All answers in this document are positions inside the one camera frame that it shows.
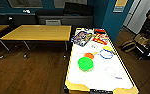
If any green plastic bowl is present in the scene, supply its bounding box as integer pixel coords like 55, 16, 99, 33
77, 56, 95, 72

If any colourful items pile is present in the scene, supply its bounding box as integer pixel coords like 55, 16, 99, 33
70, 29, 94, 47

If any small orange bowl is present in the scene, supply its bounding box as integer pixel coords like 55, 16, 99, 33
83, 52, 95, 60

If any red orange snack box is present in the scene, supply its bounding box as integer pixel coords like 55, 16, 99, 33
92, 32, 110, 46

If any blue rimmed white bowl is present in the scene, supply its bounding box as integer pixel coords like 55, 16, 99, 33
99, 49, 115, 60

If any grey low cabinet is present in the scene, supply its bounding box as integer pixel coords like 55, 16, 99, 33
35, 14, 94, 28

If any wooden office table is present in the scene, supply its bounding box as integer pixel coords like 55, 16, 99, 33
0, 24, 73, 60

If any brown bag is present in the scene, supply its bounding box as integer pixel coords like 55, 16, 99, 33
120, 39, 137, 53

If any cardboard box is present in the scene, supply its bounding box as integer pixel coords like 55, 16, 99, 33
134, 33, 150, 48

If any yellow wall sign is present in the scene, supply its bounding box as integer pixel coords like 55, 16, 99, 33
113, 0, 129, 13

